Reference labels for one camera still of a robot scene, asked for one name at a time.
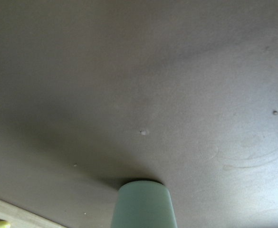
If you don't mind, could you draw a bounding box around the green cup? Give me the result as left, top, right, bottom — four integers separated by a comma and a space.
111, 180, 177, 228

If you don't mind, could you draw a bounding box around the wooden cutting board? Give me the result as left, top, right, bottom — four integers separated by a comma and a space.
0, 200, 63, 228

